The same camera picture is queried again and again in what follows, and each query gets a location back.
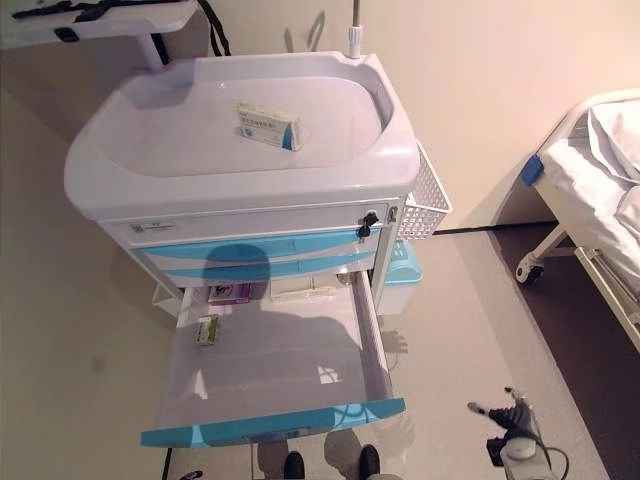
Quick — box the dark webbing strap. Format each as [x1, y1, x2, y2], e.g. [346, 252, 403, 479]
[12, 0, 232, 56]

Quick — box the black key bunch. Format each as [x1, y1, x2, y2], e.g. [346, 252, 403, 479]
[357, 210, 380, 242]

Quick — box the white side shelf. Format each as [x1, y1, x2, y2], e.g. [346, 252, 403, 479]
[0, 0, 199, 71]

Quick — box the blue white cart drawer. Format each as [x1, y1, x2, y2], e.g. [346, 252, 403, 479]
[139, 269, 407, 449]
[134, 230, 381, 274]
[159, 249, 376, 286]

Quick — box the metal IV pole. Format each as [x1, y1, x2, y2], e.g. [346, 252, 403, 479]
[346, 0, 365, 60]

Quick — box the white bin blue lid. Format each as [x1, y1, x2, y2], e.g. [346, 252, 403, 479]
[377, 239, 426, 316]

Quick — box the white perforated basket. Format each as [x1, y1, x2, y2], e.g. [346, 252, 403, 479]
[403, 142, 453, 244]

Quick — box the blue bed corner bumper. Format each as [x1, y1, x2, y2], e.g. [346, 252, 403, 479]
[521, 154, 545, 185]

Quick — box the blue white medicine box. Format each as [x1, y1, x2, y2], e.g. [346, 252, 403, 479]
[234, 101, 304, 152]

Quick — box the white hospital bed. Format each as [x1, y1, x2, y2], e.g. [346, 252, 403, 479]
[514, 87, 640, 346]

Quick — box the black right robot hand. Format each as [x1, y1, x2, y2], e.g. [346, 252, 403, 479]
[467, 384, 540, 439]

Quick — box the purple medicine box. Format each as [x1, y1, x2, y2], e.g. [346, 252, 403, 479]
[207, 281, 254, 306]

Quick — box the white folded quilt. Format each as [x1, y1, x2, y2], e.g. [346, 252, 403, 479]
[584, 97, 640, 181]

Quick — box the white blue medical cart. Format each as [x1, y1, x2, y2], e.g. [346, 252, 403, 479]
[63, 49, 421, 351]

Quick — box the green white medicine box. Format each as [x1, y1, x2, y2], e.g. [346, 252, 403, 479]
[194, 315, 221, 346]

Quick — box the white flat medicine box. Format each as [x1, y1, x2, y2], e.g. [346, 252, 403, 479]
[269, 277, 336, 304]

